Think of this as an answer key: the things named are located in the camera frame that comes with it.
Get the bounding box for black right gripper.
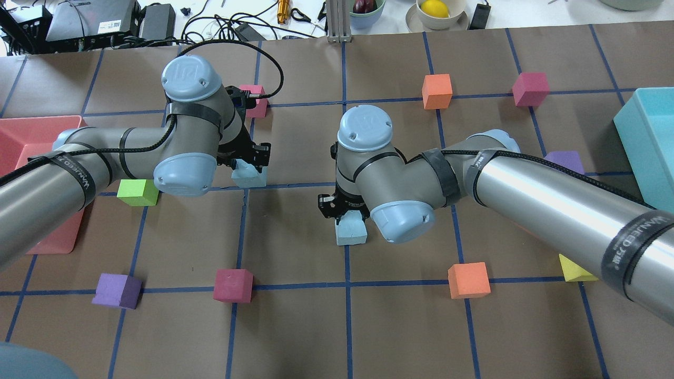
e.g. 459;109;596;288
318;142;372;221

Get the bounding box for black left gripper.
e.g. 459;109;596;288
216;87;271;174

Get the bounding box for light blue block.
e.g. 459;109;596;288
334;210;368;246
231;159;267;188

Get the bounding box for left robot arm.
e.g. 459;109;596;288
1;55;271;269

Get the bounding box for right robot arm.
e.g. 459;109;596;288
318;105;673;324

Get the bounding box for pink block left far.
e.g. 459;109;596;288
239;85;268;118

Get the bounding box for pink block near base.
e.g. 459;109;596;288
212;269;254;304

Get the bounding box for green block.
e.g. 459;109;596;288
116;179;159;207

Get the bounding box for scissors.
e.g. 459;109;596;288
290;7;326;24

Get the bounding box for yellow screwdriver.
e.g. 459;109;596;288
276;0;291;25

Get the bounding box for orange block far side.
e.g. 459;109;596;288
422;73;453;110

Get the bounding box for orange block near base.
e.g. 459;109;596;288
448;262;491;300

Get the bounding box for blue bowl with fruit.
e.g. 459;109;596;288
348;1;386;29

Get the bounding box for purple block left side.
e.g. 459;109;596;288
92;273;142;310

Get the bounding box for purple block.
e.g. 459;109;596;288
544;151;586;175
92;273;142;310

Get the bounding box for yellow lemon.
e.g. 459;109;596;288
419;0;450;18

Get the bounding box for black computer box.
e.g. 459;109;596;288
46;1;141;44

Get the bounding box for pink block right far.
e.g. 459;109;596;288
512;72;551;106

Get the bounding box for beige bowl with lemon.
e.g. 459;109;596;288
415;1;467;29

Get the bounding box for black power adapter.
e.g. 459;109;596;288
468;2;491;29

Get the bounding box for pink plastic tray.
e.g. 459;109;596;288
0;115;89;255

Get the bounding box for purple block right side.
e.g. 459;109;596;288
544;151;586;175

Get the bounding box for yellow block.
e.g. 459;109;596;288
558;254;599;282

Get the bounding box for turquoise plastic tray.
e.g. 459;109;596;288
613;87;673;213

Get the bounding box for aluminium frame post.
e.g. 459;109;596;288
325;0;352;43

